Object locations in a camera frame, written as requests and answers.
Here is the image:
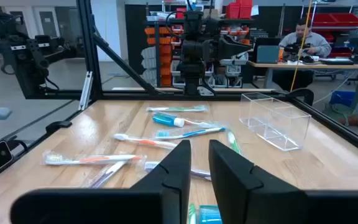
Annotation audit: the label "metal rack with red bins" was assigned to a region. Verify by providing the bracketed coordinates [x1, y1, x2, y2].
[300, 1, 358, 43]

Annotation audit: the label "wooden desk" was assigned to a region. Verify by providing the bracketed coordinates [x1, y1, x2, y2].
[246, 60, 358, 91]

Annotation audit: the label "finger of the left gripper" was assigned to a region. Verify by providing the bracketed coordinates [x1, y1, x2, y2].
[219, 34, 253, 62]

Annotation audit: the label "stacked red storage bins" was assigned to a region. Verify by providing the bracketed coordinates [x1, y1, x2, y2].
[224, 0, 254, 20]

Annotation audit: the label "black edge clamp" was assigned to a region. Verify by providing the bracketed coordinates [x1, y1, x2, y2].
[44, 119, 73, 135]

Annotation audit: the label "yellow hanging cable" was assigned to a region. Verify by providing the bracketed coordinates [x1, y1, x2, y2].
[289, 0, 314, 93]

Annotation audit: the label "person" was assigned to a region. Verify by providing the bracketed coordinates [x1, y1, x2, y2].
[272, 17, 333, 91]

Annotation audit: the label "clear acrylic organizer box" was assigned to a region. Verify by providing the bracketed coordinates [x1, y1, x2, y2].
[238, 91, 313, 152]

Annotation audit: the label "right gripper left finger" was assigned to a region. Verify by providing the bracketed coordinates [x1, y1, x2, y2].
[131, 139, 192, 224]

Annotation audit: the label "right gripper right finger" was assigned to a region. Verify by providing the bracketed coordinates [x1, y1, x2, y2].
[208, 139, 310, 224]

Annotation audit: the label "black device on desk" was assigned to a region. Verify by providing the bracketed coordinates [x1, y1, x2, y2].
[283, 42, 312, 63]

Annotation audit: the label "white metal bracket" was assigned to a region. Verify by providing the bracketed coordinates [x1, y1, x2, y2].
[78, 70, 94, 111]

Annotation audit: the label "dark laptop with teal back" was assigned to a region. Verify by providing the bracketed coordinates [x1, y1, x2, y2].
[253, 37, 282, 65]

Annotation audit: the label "purple white toothbrush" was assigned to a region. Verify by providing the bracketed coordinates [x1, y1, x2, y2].
[82, 160, 129, 190]

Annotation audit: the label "black aluminium table frame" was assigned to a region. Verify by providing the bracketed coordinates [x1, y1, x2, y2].
[0, 0, 358, 187]

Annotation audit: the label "blue white toothbrush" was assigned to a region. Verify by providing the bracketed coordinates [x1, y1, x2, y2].
[152, 126, 228, 141]

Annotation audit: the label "green white toothbrush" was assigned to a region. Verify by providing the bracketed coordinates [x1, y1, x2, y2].
[187, 202, 198, 224]
[226, 129, 242, 156]
[145, 105, 209, 113]

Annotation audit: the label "orange white toothbrush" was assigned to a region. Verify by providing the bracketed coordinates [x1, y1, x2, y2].
[112, 133, 180, 151]
[41, 150, 147, 166]

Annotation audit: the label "pink white toothbrush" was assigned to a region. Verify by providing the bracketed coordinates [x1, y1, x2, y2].
[181, 116, 220, 129]

